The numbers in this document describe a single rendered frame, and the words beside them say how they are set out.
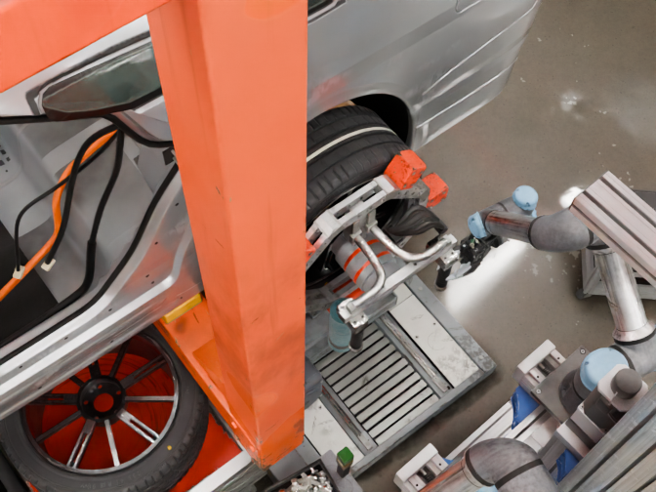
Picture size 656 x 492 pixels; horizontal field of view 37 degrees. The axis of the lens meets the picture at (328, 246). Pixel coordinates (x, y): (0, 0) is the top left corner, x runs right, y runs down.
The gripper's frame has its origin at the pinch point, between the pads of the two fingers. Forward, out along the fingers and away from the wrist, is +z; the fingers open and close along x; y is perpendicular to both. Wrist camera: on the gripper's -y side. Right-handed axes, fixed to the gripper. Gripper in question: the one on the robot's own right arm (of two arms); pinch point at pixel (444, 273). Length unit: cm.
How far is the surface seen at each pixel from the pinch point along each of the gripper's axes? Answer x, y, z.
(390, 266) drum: -9.0, 7.8, 14.6
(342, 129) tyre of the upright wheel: -43, 33, 7
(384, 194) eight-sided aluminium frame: -21.0, 28.9, 9.6
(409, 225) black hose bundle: -12.4, 19.8, 6.1
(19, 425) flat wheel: -50, -33, 128
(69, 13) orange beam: 5, 185, 90
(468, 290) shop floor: -13, -83, -38
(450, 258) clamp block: 0.7, 11.9, 0.2
